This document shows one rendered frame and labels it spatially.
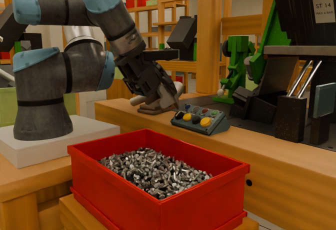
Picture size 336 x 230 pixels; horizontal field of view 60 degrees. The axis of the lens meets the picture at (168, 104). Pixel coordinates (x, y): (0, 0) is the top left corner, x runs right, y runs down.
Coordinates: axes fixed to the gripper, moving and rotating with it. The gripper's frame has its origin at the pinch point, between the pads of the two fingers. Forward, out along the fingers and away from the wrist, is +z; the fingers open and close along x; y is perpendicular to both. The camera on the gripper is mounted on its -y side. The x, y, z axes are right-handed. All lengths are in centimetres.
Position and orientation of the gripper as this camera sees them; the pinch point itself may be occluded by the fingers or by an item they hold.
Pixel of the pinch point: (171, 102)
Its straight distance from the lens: 81.9
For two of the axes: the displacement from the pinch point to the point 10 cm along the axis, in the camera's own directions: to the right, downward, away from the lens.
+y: -6.3, 6.6, -4.1
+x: 6.5, 1.5, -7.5
